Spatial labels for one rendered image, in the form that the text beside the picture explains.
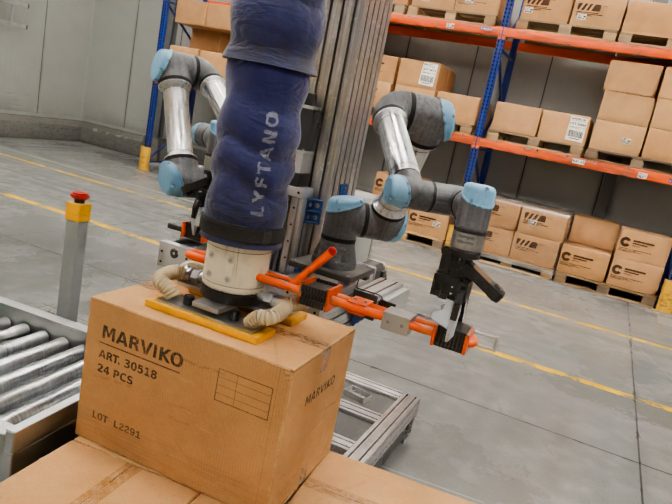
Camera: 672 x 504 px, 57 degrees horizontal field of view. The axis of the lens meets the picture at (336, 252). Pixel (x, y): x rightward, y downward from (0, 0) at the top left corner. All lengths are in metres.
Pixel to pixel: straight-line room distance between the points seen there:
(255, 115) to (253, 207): 0.22
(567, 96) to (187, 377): 8.71
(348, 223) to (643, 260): 6.79
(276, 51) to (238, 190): 0.34
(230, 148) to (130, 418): 0.74
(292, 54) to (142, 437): 1.03
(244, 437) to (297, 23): 0.98
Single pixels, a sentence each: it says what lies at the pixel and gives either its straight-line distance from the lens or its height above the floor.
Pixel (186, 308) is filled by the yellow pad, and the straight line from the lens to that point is 1.65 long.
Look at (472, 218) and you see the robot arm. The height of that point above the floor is 1.36.
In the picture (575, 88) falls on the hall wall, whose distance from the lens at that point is 9.86.
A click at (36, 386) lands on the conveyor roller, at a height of 0.54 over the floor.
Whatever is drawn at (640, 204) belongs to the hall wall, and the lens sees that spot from 9.78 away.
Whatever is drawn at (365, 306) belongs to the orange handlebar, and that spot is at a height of 1.09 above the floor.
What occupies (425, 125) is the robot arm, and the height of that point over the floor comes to 1.54.
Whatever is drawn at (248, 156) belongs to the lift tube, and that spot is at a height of 1.38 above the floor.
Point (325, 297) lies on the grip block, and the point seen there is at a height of 1.08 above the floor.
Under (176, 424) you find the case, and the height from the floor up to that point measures 0.70.
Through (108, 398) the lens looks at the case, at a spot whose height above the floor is 0.69.
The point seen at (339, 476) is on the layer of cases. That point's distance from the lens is 1.87.
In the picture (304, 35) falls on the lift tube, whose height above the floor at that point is 1.68.
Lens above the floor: 1.52
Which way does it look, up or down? 12 degrees down
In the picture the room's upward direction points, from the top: 11 degrees clockwise
